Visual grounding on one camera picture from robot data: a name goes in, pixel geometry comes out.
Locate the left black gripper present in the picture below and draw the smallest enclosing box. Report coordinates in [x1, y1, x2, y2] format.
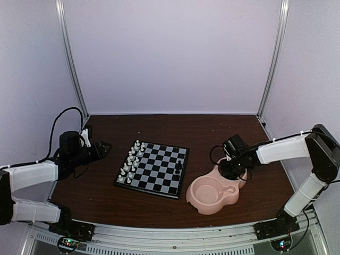
[70, 140, 113, 167]

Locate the black king chess piece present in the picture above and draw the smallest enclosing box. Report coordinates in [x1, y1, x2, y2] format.
[175, 164, 181, 174]

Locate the black and white chessboard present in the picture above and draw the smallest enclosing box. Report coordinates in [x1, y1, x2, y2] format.
[113, 140, 190, 200]

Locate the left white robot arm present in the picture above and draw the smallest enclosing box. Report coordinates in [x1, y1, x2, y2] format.
[1, 129, 112, 236]

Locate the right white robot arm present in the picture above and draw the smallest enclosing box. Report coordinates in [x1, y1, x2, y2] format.
[216, 124, 339, 235]

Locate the pink double pet bowl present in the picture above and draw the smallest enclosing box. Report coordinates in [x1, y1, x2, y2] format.
[186, 165, 249, 215]

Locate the left black cable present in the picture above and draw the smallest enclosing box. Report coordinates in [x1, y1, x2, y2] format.
[34, 107, 83, 167]

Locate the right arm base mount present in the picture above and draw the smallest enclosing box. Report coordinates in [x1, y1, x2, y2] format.
[253, 219, 300, 240]

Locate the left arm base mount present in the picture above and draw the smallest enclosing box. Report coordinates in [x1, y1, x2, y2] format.
[48, 220, 95, 242]

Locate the front aluminium rail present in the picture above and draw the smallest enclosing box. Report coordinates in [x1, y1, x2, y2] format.
[26, 207, 324, 255]

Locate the left aluminium frame post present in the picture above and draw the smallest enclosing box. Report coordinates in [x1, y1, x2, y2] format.
[55, 0, 90, 123]

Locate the aluminium frame post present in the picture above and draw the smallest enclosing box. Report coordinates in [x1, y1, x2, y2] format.
[256, 0, 290, 116]
[55, 0, 90, 123]

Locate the right aluminium frame post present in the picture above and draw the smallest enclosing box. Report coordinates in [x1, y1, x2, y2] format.
[256, 0, 290, 116]

